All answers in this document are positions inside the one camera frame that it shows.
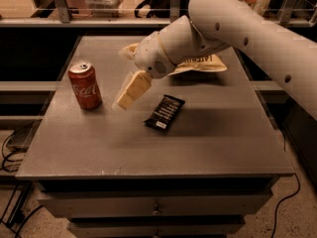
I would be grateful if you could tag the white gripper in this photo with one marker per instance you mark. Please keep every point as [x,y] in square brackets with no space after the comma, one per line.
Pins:
[150,55]

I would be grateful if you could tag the red coke can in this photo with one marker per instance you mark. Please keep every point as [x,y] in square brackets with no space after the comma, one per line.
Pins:
[82,76]

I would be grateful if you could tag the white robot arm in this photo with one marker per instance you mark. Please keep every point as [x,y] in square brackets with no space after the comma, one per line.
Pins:
[212,26]

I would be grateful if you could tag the black snack bar wrapper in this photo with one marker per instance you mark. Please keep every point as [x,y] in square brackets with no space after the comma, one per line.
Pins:
[165,113]

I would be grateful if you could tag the black bag on shelf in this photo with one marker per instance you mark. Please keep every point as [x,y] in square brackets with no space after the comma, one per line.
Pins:
[160,8]

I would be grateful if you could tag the brown yellow chip bag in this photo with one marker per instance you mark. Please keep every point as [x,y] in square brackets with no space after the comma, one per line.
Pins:
[211,63]

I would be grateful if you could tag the grey drawer cabinet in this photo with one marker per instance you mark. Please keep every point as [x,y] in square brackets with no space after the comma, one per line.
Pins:
[220,140]

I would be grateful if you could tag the upper grey drawer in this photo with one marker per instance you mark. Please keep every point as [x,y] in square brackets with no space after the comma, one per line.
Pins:
[110,204]

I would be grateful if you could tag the grey drawer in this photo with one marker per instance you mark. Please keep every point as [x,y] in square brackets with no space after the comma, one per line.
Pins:
[110,204]
[155,228]

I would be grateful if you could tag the lower grey drawer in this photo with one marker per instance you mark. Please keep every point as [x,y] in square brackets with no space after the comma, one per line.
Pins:
[155,228]

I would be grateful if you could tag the grey metal shelf rail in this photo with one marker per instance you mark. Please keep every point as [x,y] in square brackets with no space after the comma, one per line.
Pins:
[298,13]

